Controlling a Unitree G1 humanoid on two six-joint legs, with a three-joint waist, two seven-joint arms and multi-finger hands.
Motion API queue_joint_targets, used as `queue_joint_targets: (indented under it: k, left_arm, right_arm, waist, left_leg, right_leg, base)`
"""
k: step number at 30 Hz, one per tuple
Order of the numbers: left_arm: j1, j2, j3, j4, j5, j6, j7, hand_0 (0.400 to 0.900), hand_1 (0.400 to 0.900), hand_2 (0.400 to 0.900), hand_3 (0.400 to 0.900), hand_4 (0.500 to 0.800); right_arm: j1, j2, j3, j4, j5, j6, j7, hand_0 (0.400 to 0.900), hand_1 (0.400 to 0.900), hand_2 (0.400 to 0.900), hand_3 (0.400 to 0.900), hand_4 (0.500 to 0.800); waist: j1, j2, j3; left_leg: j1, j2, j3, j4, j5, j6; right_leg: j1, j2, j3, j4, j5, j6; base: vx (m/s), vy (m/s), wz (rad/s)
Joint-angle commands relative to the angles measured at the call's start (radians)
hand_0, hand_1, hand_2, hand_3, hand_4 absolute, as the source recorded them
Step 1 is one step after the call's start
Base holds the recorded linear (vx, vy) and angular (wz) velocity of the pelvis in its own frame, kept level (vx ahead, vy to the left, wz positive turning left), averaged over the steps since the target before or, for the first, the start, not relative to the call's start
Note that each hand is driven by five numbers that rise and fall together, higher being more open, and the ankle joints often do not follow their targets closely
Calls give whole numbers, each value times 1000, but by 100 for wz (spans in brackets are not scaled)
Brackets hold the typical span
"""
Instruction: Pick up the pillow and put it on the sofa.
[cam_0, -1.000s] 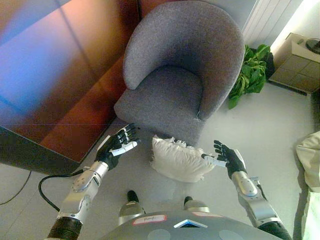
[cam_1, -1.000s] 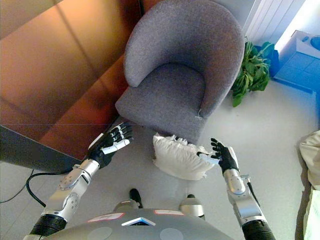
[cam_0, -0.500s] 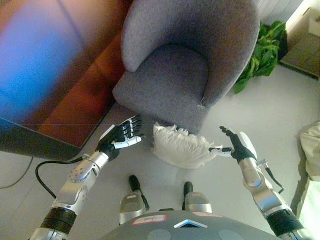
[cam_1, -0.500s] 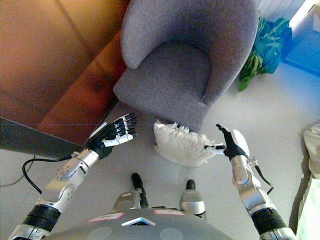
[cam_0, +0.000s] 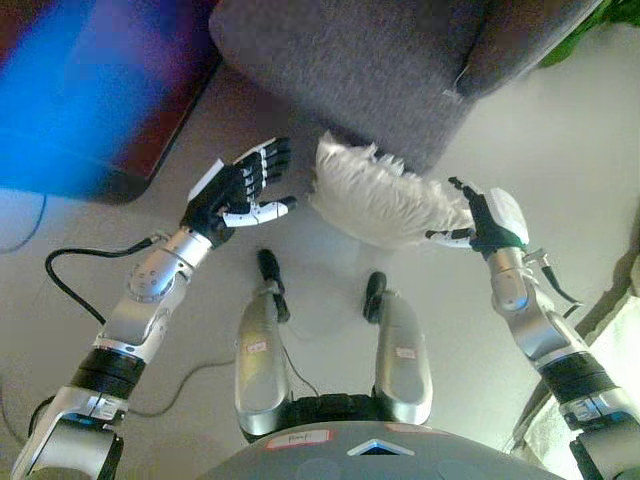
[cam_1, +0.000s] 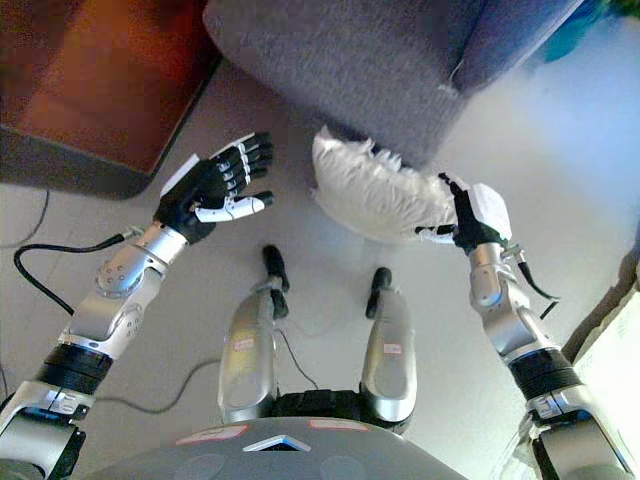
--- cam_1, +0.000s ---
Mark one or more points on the brown wooden cabinet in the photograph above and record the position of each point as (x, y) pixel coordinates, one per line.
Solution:
(95, 85)

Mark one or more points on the silver robot leg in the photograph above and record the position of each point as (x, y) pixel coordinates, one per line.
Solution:
(390, 360)
(252, 350)

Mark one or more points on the teal green object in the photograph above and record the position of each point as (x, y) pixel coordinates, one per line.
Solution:
(575, 35)

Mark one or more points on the white fluffy pillow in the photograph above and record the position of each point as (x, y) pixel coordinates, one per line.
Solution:
(377, 192)

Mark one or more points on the beige cardboard box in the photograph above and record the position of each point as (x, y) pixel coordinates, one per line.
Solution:
(607, 325)

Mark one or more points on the silver right robot leg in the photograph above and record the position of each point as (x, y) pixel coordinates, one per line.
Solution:
(390, 360)

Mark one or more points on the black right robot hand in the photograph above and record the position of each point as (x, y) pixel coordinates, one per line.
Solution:
(481, 214)

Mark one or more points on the silver left robot leg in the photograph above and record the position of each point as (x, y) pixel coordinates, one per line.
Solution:
(252, 350)

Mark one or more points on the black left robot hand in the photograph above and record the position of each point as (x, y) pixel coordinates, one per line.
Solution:
(207, 185)

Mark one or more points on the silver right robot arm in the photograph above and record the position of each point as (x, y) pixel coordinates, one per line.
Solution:
(535, 360)

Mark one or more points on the grey robot torso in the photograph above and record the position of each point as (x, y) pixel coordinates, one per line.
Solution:
(280, 452)

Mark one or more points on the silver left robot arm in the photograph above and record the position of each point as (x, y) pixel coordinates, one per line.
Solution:
(75, 345)

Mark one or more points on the grey fabric sofa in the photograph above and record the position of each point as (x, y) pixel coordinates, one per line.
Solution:
(370, 65)

